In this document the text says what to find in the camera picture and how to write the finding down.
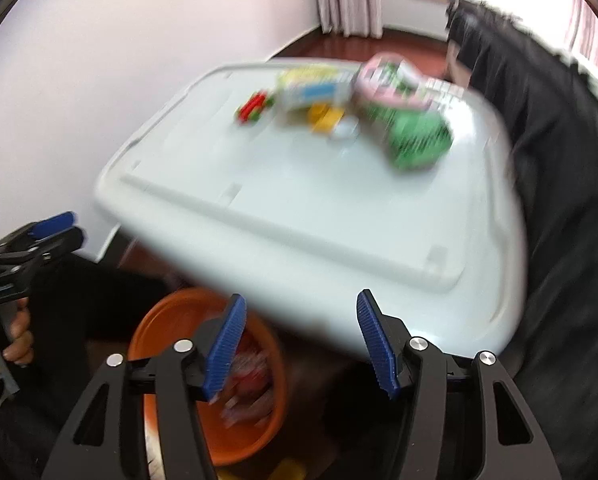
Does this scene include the pink snack packet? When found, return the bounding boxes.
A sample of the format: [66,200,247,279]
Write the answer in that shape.
[353,53,431,112]

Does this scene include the green snack packet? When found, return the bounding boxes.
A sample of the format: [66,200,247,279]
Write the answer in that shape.
[363,101,455,172]

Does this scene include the white plastic storage box lid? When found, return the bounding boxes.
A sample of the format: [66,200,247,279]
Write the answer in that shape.
[93,56,531,362]

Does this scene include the pink curtain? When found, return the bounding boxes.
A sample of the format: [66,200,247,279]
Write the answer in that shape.
[563,0,598,88]

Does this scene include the person's left hand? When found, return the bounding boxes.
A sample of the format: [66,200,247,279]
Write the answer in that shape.
[1,297,36,369]

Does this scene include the red green small toy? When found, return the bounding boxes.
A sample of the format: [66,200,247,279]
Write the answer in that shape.
[234,90,276,124]

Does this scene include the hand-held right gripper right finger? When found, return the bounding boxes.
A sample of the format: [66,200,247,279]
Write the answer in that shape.
[356,289,563,480]

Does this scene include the black cloth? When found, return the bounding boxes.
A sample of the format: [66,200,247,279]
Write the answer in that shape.
[443,0,598,480]

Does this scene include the white yellow and blue box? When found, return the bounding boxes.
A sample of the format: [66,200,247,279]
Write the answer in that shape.
[276,64,356,115]

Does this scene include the yellow small block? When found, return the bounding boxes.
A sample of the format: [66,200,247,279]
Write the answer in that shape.
[306,104,346,134]

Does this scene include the red and white wrappers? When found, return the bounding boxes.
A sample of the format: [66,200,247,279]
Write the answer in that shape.
[220,332,276,428]

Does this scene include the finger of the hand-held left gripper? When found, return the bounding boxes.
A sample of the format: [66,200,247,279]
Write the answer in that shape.
[34,226,88,266]
[26,211,78,242]

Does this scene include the small white wrapper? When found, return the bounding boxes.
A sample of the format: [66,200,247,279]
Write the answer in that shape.
[331,117,361,142]

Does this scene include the yellow object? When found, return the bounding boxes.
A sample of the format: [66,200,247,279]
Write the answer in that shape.
[273,457,308,480]

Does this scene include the white striped packet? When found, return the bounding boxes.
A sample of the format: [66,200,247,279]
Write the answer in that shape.
[423,77,466,112]

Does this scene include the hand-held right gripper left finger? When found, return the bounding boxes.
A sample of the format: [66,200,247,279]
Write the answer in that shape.
[41,293,248,480]

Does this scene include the orange plastic basin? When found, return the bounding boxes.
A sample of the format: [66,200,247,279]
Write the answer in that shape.
[127,287,288,467]

